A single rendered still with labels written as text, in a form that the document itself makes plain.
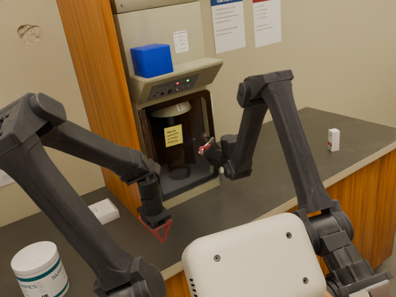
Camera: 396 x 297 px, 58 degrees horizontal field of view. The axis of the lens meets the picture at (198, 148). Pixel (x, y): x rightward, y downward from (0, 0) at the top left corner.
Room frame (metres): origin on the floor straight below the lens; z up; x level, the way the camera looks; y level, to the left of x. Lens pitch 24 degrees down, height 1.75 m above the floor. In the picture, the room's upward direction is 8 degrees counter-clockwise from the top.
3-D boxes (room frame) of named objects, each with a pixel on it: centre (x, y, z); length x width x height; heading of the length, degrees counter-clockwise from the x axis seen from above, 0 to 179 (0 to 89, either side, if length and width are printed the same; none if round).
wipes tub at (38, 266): (0.87, 0.53, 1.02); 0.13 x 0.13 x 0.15
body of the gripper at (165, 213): (0.86, 0.15, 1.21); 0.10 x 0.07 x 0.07; 31
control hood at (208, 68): (1.25, 0.03, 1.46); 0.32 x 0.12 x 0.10; 121
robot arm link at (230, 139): (1.11, -0.11, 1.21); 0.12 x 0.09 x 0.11; 15
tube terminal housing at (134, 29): (1.41, 0.12, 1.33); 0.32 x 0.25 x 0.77; 121
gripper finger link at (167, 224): (0.86, 0.15, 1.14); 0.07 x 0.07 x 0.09; 31
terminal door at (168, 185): (1.30, 0.06, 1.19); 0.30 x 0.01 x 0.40; 120
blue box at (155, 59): (1.20, 0.11, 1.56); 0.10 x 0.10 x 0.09; 31
